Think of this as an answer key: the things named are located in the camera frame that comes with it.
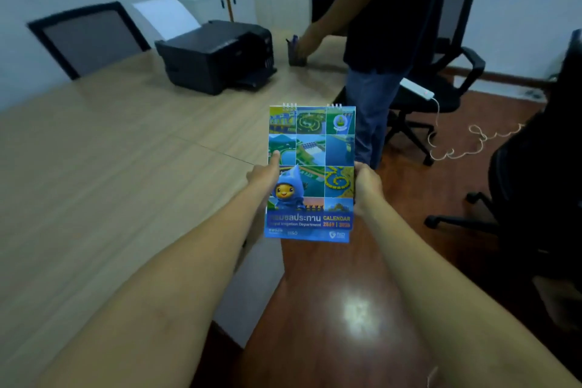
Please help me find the person's right hand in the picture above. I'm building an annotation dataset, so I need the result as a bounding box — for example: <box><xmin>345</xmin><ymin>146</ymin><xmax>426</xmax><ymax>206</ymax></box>
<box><xmin>353</xmin><ymin>162</ymin><xmax>385</xmax><ymax>218</ymax></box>

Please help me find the large black office chair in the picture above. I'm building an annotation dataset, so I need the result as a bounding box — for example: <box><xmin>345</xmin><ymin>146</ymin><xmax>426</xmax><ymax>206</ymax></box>
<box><xmin>424</xmin><ymin>28</ymin><xmax>582</xmax><ymax>284</ymax></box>

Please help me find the black swivel office chair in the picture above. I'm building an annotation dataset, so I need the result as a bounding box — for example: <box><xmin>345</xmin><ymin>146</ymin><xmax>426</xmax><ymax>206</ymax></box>
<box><xmin>334</xmin><ymin>0</ymin><xmax>486</xmax><ymax>167</ymax></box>

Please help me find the white power cable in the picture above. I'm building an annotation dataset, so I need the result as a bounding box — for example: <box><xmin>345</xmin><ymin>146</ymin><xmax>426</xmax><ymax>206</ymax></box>
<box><xmin>426</xmin><ymin>97</ymin><xmax>526</xmax><ymax>161</ymax></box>

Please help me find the person's left forearm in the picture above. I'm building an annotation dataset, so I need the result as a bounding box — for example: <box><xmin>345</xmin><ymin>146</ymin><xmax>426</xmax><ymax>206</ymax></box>
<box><xmin>34</xmin><ymin>178</ymin><xmax>273</xmax><ymax>388</ymax></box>

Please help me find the person's right forearm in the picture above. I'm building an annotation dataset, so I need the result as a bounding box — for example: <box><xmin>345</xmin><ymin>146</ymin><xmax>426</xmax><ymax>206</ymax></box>
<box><xmin>357</xmin><ymin>194</ymin><xmax>582</xmax><ymax>388</ymax></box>

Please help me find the white low cabinet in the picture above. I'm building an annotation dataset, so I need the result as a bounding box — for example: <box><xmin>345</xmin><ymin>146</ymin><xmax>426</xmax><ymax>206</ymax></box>
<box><xmin>176</xmin><ymin>0</ymin><xmax>258</xmax><ymax>25</ymax></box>

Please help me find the black printer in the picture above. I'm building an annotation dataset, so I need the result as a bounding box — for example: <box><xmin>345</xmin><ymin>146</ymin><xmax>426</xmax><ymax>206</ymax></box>
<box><xmin>155</xmin><ymin>20</ymin><xmax>278</xmax><ymax>96</ymax></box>

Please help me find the person's left hand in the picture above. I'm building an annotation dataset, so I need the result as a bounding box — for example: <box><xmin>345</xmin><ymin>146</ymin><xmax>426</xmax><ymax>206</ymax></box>
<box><xmin>246</xmin><ymin>150</ymin><xmax>282</xmax><ymax>198</ymax></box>

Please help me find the grey mesh office chair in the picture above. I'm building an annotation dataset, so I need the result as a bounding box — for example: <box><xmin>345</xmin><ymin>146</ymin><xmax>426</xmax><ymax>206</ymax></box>
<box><xmin>26</xmin><ymin>1</ymin><xmax>152</xmax><ymax>81</ymax></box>

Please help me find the white paper sheet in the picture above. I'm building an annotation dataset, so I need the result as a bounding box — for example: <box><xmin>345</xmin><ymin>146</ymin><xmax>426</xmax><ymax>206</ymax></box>
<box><xmin>132</xmin><ymin>0</ymin><xmax>202</xmax><ymax>42</ymax></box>

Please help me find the white power strip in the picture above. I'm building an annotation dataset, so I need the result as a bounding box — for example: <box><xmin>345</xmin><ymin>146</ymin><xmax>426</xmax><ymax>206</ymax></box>
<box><xmin>399</xmin><ymin>78</ymin><xmax>436</xmax><ymax>101</ymax></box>

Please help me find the dark pen holder cup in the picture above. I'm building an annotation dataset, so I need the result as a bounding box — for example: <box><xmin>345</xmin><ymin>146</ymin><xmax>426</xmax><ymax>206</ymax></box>
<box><xmin>286</xmin><ymin>35</ymin><xmax>308</xmax><ymax>68</ymax></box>

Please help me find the colourful spiral desk calendar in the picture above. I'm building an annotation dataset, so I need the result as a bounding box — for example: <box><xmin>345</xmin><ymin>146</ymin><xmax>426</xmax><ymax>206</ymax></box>
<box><xmin>264</xmin><ymin>102</ymin><xmax>356</xmax><ymax>244</ymax></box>

